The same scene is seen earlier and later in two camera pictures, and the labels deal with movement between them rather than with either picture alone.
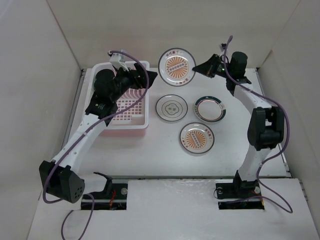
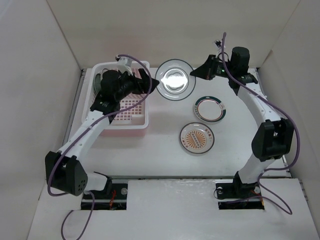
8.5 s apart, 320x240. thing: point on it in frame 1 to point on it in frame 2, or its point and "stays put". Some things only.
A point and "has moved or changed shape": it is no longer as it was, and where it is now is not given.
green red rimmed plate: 209,109 stays put
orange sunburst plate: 175,66 has moved or changed shape
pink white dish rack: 132,117 stays put
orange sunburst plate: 197,137 stays put
